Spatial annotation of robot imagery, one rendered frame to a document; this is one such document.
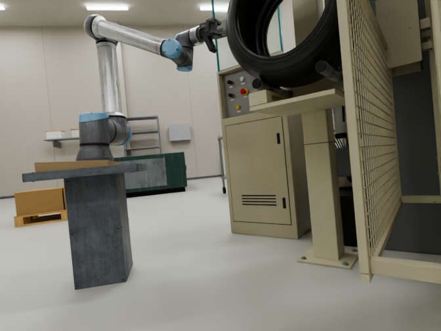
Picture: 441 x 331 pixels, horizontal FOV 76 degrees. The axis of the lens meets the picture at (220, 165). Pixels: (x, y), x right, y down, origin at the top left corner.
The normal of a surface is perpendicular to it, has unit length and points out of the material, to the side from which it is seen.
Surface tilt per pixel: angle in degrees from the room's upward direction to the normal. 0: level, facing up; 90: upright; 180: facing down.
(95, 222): 90
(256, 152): 90
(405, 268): 90
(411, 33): 90
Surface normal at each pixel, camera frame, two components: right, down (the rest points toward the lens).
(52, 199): 0.40, -0.03
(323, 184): -0.59, 0.07
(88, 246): 0.17, 0.00
